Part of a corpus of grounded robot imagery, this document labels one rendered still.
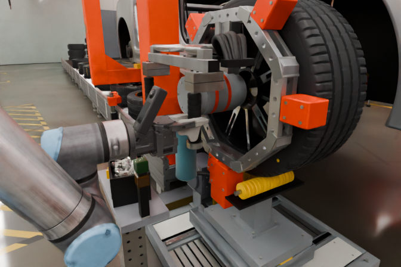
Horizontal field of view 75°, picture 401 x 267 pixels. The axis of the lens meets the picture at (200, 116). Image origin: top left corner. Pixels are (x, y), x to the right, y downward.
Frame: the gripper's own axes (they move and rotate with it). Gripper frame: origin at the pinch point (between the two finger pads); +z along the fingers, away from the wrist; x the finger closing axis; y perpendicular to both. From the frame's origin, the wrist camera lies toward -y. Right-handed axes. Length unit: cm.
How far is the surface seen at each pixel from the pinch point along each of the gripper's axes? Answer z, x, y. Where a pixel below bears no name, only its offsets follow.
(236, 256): 24, -11, 68
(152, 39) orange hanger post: 12, -65, -20
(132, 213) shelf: -15.1, -20.5, 38.0
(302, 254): 49, 3, 67
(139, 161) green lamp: -12.5, -16.1, 17.0
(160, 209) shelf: -5.9, -17.8, 38.0
